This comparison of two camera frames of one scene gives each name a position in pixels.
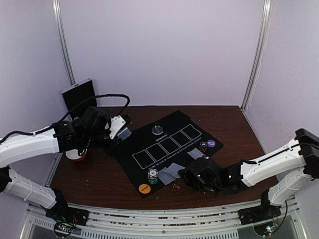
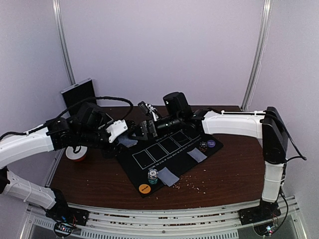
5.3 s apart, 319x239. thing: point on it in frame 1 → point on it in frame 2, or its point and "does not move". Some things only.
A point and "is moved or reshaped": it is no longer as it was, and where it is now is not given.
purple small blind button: [211, 143] does not move
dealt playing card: [173, 169] → [168, 177]
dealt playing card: [196, 153] does not move
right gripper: [190, 178] → [148, 128]
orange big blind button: [144, 188] does not move
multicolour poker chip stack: [153, 176] does not move
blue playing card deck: [124, 134] is moved or reshaped
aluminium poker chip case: [78, 93] does not move
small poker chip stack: [203, 146] does not move
